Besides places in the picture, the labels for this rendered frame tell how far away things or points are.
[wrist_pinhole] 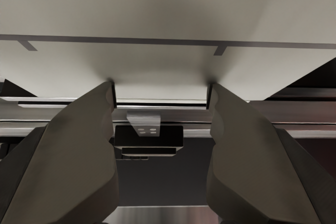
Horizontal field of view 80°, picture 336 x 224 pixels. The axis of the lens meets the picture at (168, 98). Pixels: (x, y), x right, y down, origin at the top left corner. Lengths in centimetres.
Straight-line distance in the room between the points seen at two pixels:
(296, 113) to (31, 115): 54
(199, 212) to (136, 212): 5
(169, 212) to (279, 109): 37
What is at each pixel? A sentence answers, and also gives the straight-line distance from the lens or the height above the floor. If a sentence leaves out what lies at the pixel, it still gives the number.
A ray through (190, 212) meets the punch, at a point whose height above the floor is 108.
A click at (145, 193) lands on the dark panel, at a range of 68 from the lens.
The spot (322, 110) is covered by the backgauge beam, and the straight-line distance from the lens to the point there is 55.
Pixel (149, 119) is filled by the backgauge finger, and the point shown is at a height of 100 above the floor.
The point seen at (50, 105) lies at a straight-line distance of 21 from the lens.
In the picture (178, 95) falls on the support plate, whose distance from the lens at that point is 15.
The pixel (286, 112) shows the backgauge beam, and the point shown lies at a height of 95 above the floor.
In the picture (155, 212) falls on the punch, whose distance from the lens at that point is 17.
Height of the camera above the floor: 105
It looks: 18 degrees down
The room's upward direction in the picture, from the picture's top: 180 degrees clockwise
